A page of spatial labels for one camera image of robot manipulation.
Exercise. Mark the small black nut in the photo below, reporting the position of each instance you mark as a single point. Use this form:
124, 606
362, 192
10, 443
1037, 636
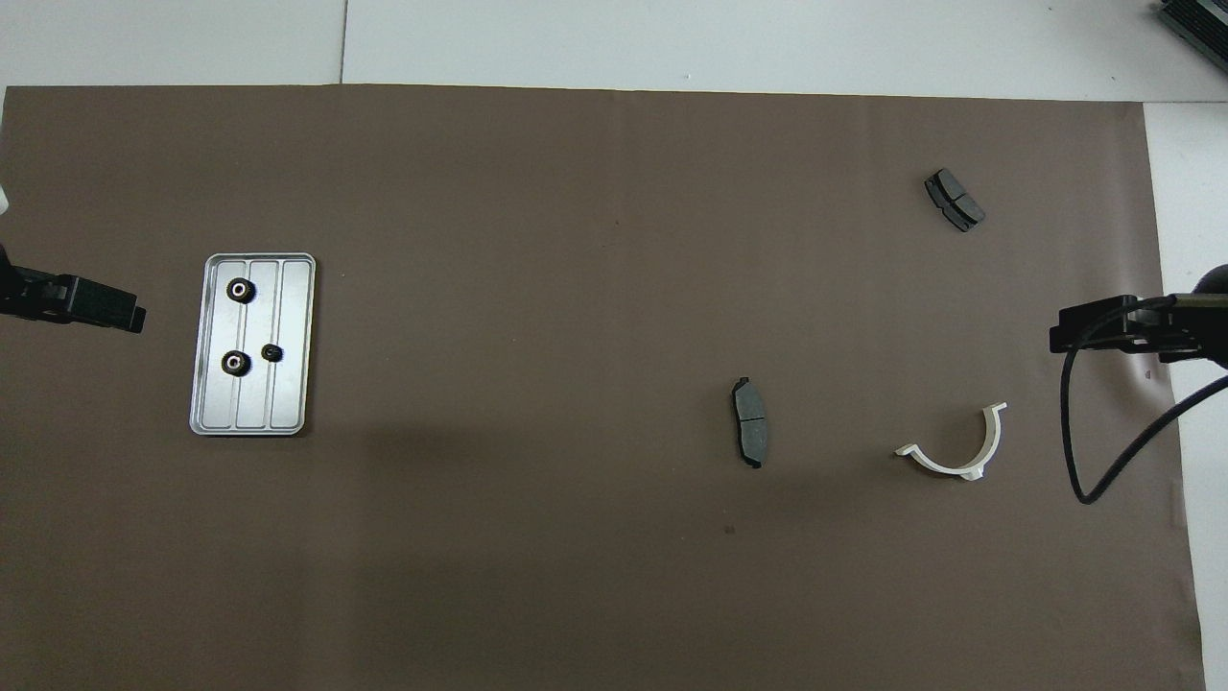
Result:
271, 353

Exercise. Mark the black ribbed device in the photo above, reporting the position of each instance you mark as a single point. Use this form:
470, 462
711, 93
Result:
1204, 24

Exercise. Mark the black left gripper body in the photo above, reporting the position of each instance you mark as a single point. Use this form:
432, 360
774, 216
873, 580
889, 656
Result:
34, 296

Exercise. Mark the long dark grey brake pad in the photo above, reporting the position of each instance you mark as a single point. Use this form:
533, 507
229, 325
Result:
749, 422

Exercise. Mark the brown paper table mat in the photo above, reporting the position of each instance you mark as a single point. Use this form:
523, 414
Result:
576, 240

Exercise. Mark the short dark grey brake pad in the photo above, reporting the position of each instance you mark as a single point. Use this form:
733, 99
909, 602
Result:
955, 200

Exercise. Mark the silver metal grooved tray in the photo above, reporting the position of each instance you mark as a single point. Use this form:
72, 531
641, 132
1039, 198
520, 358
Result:
293, 384

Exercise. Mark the black bearing gear silver centre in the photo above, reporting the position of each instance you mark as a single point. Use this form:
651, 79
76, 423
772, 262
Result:
236, 362
241, 290

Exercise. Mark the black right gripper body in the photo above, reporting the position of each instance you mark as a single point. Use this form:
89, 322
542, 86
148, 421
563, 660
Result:
1204, 326

